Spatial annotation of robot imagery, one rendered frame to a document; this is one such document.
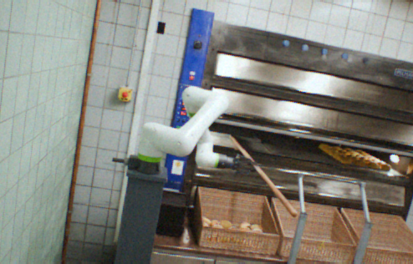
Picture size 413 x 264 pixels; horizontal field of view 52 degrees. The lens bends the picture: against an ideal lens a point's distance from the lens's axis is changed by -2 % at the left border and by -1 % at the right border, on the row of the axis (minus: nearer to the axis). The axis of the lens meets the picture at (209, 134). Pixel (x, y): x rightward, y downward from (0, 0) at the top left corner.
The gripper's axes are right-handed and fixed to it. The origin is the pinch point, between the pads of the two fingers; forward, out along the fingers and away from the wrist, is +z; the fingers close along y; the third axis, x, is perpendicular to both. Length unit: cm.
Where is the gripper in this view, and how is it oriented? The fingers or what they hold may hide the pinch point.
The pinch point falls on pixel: (256, 167)
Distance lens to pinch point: 279.1
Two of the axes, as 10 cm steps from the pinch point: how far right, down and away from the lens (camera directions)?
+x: 1.1, 2.0, -9.7
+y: -2.0, 9.7, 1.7
